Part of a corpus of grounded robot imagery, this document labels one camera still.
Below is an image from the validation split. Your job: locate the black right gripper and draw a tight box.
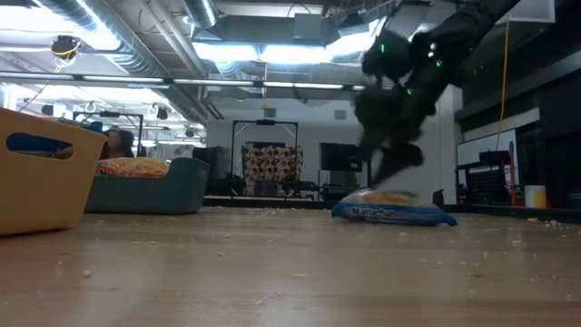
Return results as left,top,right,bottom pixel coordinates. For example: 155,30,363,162
351,84,438,189

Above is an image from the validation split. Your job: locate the yellow plastic bin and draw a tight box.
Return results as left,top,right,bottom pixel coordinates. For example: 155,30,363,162
0,107,109,237

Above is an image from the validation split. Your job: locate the black monitor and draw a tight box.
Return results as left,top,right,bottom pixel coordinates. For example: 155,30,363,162
319,142,363,173

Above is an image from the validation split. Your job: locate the whiteboard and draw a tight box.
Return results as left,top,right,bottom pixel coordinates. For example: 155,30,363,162
456,128,519,179

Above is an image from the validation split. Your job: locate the red patterned cloth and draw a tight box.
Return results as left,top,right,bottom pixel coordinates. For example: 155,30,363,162
241,144,305,183

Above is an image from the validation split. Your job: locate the black shelf rack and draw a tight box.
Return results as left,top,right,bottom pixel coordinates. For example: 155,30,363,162
455,151,513,206

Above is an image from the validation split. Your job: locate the red pole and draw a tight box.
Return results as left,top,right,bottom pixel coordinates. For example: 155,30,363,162
507,140,517,206

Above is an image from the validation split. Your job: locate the white and yellow bucket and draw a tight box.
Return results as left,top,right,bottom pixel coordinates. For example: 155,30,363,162
524,183,548,210

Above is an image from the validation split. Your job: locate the long ceiling light bar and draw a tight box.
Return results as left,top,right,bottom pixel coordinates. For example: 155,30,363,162
0,70,367,92

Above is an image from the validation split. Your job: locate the white ceiling box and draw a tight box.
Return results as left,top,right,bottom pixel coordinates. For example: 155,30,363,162
503,0,556,25

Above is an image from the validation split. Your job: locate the teal plastic bin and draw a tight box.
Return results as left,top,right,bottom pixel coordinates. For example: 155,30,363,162
84,156,212,216

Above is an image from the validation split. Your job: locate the person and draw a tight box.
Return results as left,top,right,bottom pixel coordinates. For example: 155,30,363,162
100,128,136,161

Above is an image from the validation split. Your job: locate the black gantry frame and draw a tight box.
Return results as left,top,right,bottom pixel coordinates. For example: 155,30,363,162
230,119,300,194

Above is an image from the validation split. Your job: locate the hanging yellow cable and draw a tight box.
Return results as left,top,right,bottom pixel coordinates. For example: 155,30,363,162
496,20,513,154

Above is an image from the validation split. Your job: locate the silver ceiling air duct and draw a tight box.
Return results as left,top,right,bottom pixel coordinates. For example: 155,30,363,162
26,0,210,122

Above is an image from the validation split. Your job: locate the black ceiling dome camera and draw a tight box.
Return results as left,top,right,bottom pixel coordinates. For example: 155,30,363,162
48,34,83,61

